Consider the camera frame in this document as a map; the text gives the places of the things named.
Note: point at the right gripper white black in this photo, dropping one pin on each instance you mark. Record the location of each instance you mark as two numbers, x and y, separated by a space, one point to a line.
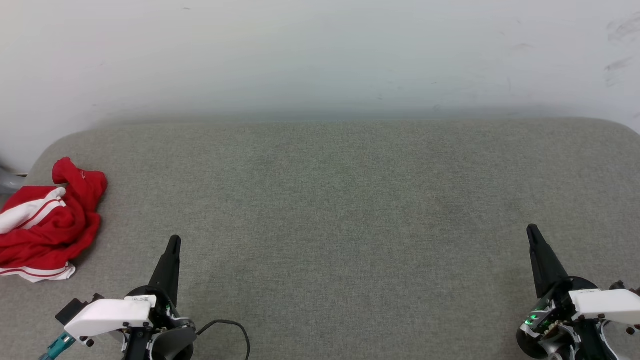
600 305

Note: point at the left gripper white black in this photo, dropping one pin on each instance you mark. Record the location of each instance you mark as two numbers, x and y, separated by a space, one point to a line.
107 315

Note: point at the red white basketball jersey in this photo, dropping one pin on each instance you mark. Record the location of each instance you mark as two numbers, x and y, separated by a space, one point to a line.
50 235

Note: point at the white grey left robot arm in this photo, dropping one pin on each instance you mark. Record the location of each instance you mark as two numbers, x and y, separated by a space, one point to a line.
172 346

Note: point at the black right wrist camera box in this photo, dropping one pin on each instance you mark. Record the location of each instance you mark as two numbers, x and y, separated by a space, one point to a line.
619 286

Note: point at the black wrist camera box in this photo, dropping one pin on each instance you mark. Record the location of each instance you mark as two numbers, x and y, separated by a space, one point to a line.
619 286
70 311

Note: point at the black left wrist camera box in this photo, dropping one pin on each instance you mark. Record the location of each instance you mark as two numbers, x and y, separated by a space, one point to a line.
70 311

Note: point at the grey metal frame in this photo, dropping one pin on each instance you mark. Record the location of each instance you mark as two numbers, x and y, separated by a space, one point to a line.
7 182

